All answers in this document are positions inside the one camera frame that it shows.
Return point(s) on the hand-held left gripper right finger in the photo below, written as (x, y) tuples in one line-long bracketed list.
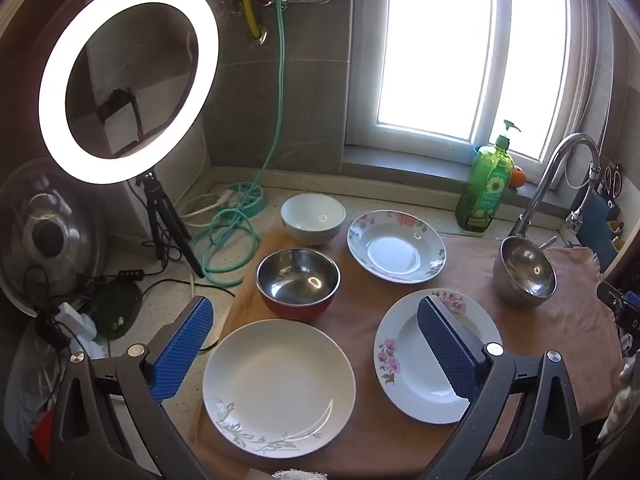
[(445, 345)]

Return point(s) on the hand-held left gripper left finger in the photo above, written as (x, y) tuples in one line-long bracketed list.
[(182, 345)]

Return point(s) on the person's right hand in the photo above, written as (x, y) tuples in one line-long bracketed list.
[(627, 395)]

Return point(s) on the pink flower plate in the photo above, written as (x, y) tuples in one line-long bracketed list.
[(405, 375)]

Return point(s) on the dark round stand base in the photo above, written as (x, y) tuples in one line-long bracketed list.
[(115, 305)]

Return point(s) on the blue knife holder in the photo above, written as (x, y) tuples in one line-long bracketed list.
[(597, 225)]

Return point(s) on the pink towel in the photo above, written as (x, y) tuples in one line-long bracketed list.
[(360, 305)]

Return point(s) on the white plate grey leaf print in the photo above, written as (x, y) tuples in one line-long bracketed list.
[(275, 385)]

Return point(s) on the floral rim deep plate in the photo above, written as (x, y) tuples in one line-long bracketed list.
[(395, 250)]

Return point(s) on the white charger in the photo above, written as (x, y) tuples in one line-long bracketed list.
[(75, 322)]

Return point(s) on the red steel bowl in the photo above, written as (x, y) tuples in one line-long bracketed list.
[(295, 280)]

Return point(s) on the black scissors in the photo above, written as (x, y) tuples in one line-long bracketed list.
[(612, 180)]

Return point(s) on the black tripod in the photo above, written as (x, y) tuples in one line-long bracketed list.
[(160, 210)]

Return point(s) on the steel faucet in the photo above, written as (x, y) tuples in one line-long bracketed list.
[(545, 180)]

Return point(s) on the green dish soap bottle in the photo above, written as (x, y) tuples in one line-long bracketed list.
[(485, 185)]

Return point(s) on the orange fruit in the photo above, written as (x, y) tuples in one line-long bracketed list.
[(517, 177)]

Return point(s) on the white ceramic bowl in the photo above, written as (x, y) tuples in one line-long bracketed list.
[(310, 215)]

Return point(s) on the window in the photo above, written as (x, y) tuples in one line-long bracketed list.
[(430, 35)]

